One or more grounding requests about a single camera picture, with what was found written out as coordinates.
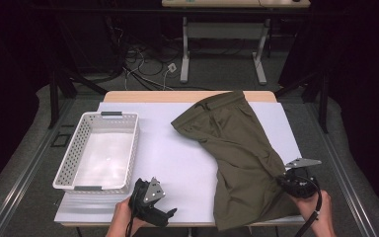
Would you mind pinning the white board sheet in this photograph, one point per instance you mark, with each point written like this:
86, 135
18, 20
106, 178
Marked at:
177, 158

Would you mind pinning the person's left hand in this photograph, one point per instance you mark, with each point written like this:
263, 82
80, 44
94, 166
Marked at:
120, 220

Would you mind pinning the black curtain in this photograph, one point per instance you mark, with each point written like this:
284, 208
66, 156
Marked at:
6, 82
368, 82

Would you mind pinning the aluminium floor rail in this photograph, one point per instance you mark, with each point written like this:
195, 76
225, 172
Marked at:
355, 197
11, 197

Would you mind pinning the desk with white legs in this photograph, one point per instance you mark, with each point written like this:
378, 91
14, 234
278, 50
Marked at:
223, 30

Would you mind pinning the white plug adapter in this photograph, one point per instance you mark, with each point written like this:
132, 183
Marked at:
171, 67

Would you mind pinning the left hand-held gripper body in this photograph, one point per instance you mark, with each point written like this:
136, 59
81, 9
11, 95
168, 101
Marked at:
153, 192

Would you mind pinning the person's right hand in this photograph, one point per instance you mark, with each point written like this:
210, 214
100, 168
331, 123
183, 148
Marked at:
319, 210

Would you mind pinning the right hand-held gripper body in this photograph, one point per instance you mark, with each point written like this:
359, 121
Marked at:
302, 186

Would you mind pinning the black metal stand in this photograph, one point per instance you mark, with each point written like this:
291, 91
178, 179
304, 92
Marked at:
53, 98
324, 105

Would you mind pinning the white perforated plastic basket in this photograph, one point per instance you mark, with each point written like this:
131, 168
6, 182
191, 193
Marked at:
105, 158

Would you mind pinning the black crossbar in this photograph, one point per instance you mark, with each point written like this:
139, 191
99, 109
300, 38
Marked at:
112, 10

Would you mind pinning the olive green shorts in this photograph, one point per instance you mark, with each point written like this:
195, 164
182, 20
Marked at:
243, 158

